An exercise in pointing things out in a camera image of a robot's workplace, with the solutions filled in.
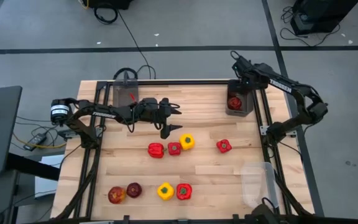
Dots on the clear plastic container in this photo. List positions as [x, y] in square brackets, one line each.
[259, 183]

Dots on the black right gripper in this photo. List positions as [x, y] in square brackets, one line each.
[244, 74]

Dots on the dark red apple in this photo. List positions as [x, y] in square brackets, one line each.
[234, 103]
[134, 189]

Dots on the black aluminium table frame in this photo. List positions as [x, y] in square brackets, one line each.
[182, 82]

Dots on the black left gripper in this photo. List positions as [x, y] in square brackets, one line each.
[154, 110]

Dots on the black power adapter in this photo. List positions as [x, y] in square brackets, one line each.
[37, 139]

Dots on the yellow bell pepper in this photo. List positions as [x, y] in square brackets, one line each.
[165, 191]
[187, 141]

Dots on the red and yellow apple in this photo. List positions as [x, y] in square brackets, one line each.
[116, 195]

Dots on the red bell pepper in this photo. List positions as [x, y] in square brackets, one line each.
[184, 191]
[156, 150]
[174, 148]
[224, 146]

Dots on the dark grey plastic basket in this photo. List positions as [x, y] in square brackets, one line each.
[123, 93]
[248, 107]

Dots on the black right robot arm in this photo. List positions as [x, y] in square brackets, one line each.
[291, 88]

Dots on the white board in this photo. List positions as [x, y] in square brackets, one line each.
[47, 174]

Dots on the black equipment box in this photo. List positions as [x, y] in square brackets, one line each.
[107, 3]

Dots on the black desk base beam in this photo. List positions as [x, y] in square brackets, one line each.
[33, 166]

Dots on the black computer tower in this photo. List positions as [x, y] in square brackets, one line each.
[319, 15]

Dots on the silver corner bracket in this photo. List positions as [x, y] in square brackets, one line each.
[263, 129]

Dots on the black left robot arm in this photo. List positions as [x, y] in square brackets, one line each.
[104, 114]

